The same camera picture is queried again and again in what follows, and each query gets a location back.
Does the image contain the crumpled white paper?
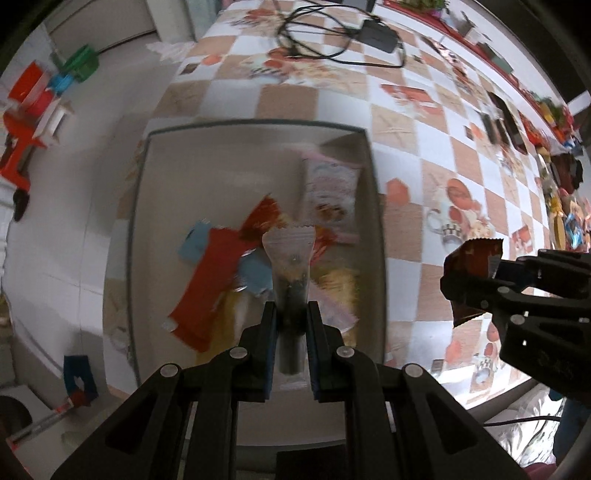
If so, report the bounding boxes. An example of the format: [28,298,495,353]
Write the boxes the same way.
[147,41,197,63]

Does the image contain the white plastic toy piece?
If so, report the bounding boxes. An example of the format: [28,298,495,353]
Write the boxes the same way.
[32,99,75,148]

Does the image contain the pink white snack packet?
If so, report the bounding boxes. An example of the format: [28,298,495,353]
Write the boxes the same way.
[300,154,363,243]

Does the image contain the dark snack packets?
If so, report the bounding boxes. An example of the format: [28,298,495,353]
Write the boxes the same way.
[480,92,529,155]

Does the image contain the light blue snack packet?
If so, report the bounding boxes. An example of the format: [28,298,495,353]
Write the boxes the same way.
[178,222,213,264]
[238,254,273,296]

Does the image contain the red plastic toy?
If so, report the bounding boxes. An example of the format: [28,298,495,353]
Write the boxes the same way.
[0,60,61,190]

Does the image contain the red long snack packet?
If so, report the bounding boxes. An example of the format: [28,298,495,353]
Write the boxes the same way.
[167,227,252,354]

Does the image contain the clear rectangular container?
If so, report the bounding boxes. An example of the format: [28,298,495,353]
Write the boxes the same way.
[104,119,389,388]

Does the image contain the blue and red clamp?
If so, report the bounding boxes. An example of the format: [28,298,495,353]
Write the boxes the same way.
[62,354,100,409]

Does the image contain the pile of colourful snack packets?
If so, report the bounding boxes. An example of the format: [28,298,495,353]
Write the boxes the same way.
[536,92,591,252]

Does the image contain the clear packet with dark snack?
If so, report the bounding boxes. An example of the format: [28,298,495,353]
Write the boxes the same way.
[261,224,317,377]

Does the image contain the black power cable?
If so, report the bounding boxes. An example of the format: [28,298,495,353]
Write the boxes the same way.
[276,0,407,70]

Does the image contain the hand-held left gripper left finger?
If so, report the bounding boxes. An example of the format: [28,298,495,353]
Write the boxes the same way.
[51,301,280,480]

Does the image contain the orange red foil packet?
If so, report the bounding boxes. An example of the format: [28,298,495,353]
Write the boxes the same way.
[238,196,282,241]

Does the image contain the pale pink snack packet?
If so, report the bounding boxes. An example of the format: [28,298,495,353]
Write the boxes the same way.
[307,281,358,330]

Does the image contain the brown snack packet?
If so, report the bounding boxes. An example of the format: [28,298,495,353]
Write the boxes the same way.
[443,237,504,328]

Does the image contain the red white marker pen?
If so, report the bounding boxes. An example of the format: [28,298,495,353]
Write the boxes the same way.
[9,401,75,444]

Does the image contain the dark bag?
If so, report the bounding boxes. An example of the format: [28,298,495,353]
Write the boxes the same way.
[549,152,585,195]

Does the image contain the black power adapter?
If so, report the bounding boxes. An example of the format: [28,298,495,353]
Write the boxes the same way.
[360,18,400,51]

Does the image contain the green plastic toy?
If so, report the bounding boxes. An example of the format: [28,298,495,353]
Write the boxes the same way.
[58,45,100,84]

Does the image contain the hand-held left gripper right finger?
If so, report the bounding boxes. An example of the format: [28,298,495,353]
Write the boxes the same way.
[305,301,527,480]

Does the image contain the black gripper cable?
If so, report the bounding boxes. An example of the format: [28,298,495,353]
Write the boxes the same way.
[482,413,564,428]

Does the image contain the checkered printed tablecloth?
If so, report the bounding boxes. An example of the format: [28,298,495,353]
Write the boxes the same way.
[104,0,591,407]

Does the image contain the blue trousers leg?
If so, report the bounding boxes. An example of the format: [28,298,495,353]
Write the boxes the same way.
[551,392,591,464]

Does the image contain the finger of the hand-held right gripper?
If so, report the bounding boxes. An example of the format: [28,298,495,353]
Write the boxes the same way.
[440,271,541,319]
[490,249,591,296]

